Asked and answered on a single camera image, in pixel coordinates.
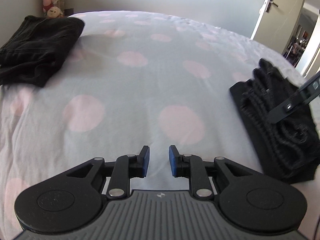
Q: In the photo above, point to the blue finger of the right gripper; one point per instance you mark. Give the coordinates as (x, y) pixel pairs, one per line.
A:
(300, 98)

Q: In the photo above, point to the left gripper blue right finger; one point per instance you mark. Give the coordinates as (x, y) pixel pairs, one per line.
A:
(179, 163)

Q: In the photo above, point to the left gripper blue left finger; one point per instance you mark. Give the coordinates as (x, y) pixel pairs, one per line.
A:
(138, 164)

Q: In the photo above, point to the black drawstring pants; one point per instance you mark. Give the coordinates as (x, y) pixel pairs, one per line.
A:
(288, 150)

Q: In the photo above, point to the cream bedroom door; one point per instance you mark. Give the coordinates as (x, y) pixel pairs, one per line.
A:
(275, 29)

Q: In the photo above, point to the polka dot bed sheet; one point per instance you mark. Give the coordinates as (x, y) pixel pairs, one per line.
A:
(133, 79)

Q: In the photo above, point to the folded black garment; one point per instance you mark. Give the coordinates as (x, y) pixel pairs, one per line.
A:
(38, 49)

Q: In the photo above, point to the black door handle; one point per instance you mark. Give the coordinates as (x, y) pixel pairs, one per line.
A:
(270, 3)

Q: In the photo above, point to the black wall socket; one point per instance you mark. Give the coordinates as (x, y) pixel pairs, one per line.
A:
(68, 12)

